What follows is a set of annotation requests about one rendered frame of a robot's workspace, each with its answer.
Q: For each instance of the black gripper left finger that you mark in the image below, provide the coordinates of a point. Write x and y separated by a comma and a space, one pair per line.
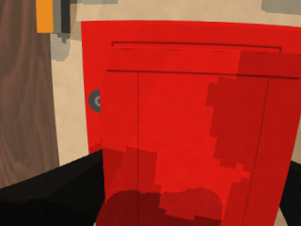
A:
71, 195

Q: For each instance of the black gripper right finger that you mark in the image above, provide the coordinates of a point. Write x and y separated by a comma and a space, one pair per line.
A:
290, 205

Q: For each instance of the beige flat base plate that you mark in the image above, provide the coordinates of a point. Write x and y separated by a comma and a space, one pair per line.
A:
61, 19

